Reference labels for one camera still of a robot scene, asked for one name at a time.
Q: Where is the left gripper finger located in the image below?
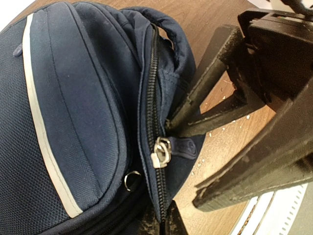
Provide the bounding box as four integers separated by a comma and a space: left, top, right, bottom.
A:
164, 200, 188, 235

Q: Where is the navy blue backpack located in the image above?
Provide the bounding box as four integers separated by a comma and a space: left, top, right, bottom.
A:
0, 1, 205, 235

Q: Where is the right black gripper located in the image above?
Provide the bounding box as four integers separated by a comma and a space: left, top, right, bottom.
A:
229, 9, 313, 108

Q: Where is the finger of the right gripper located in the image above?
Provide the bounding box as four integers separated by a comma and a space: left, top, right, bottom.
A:
193, 81, 313, 212
166, 26, 265, 137

